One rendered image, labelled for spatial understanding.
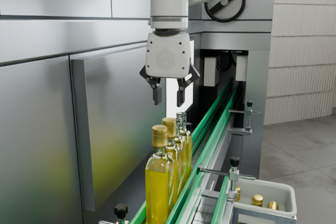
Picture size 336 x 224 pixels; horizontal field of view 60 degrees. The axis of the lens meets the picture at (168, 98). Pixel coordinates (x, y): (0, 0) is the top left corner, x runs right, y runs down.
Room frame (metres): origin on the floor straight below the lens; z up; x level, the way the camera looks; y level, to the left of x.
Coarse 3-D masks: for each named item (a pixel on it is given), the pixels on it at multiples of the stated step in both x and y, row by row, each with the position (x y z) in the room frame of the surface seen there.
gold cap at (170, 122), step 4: (164, 120) 0.66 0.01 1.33; (168, 120) 0.66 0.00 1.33; (172, 120) 0.66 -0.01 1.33; (164, 124) 0.66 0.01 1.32; (168, 124) 0.65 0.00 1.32; (172, 124) 0.66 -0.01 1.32; (168, 128) 0.65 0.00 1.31; (172, 128) 0.66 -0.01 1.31; (168, 132) 0.65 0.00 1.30; (172, 132) 0.66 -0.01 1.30; (168, 136) 0.65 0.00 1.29; (172, 136) 0.65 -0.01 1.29
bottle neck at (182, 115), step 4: (176, 112) 0.79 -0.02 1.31; (180, 112) 0.79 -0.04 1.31; (184, 112) 0.79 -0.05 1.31; (176, 116) 0.77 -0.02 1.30; (180, 116) 0.77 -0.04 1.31; (184, 116) 0.77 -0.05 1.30; (180, 120) 0.77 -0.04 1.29; (184, 120) 0.77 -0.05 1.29; (180, 124) 0.77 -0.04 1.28; (184, 124) 0.77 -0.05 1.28; (180, 128) 0.77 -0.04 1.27; (184, 128) 0.77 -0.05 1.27
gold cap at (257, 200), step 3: (255, 195) 0.88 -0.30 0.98; (258, 195) 0.88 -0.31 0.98; (252, 198) 0.87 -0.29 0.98; (255, 198) 0.86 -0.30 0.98; (258, 198) 0.86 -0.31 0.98; (261, 198) 0.86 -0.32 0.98; (252, 201) 0.87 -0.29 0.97; (255, 201) 0.86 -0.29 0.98; (258, 201) 0.85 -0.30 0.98; (261, 201) 0.86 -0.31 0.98; (252, 204) 0.86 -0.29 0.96; (255, 204) 0.85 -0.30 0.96; (258, 204) 0.85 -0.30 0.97; (261, 204) 0.86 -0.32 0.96
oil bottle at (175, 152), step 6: (168, 150) 0.65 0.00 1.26; (174, 150) 0.65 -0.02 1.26; (180, 150) 0.67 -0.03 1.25; (174, 156) 0.64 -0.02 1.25; (180, 156) 0.67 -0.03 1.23; (174, 162) 0.64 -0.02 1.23; (180, 162) 0.67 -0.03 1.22; (174, 168) 0.64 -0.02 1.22; (180, 168) 0.67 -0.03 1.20; (174, 174) 0.64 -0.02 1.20; (180, 174) 0.67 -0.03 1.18; (174, 180) 0.64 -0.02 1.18; (180, 180) 0.67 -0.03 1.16; (174, 186) 0.64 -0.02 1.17; (180, 186) 0.67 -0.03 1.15; (174, 192) 0.64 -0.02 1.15; (180, 192) 0.67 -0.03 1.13; (174, 198) 0.64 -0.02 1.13
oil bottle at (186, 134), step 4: (180, 132) 0.76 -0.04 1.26; (184, 132) 0.76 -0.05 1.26; (188, 132) 0.77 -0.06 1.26; (184, 136) 0.75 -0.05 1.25; (188, 136) 0.76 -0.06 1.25; (188, 140) 0.75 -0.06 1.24; (188, 144) 0.75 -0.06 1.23; (188, 148) 0.75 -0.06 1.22; (188, 152) 0.76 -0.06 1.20; (188, 156) 0.76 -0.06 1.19; (188, 160) 0.76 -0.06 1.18; (188, 164) 0.76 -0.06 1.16; (188, 168) 0.76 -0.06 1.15; (188, 172) 0.76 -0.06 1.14; (188, 176) 0.76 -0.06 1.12
